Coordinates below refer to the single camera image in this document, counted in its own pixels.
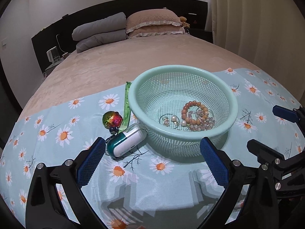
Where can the tan bedspread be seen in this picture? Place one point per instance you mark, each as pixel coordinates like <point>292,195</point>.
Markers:
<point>111,65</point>

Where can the lower grey pillow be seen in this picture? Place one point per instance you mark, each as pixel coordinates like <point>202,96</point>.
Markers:
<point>100,39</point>

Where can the white bedside device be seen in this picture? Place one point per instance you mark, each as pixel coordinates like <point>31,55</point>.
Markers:
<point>53,55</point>

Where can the black headboard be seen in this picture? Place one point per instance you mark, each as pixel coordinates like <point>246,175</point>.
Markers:
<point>59,33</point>

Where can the pearl earrings with hoop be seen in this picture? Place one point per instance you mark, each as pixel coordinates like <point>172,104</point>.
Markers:
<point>168,120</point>

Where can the upper tan ruffled pillow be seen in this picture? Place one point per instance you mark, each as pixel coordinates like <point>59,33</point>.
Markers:
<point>151,17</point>

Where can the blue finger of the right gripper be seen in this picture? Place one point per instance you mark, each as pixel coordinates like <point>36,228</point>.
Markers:
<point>285,114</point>
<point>264,153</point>

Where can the thin silver bangle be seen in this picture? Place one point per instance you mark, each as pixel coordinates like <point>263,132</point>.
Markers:
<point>167,114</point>

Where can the iridescent red green ball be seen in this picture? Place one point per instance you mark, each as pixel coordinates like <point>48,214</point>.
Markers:
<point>112,119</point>

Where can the grey pillow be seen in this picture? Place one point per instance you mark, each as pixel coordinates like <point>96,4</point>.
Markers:
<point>100,39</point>
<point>111,23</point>

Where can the upper grey pillow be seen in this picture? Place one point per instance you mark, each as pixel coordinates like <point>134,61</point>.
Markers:
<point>111,23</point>

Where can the brown plush toy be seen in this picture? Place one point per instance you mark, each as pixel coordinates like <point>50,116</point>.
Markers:
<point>184,23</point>

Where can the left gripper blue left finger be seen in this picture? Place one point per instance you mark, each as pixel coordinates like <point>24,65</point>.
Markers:
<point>88,160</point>

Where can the tan ruffled pillow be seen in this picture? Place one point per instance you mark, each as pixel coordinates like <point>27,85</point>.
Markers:
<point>155,30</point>
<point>151,17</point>

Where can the mint green plastic basket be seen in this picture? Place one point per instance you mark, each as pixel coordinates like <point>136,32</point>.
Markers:
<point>196,96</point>

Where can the daisy print light blue cloth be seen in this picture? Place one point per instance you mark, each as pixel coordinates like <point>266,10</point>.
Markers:
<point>149,187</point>

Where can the lower tan ruffled pillow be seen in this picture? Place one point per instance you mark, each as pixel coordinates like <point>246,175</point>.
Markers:
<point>155,30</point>

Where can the cream curtain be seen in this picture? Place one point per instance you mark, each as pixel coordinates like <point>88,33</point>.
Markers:
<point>267,33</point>

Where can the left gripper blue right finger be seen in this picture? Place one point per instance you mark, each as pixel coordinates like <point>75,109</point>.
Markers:
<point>216,165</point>

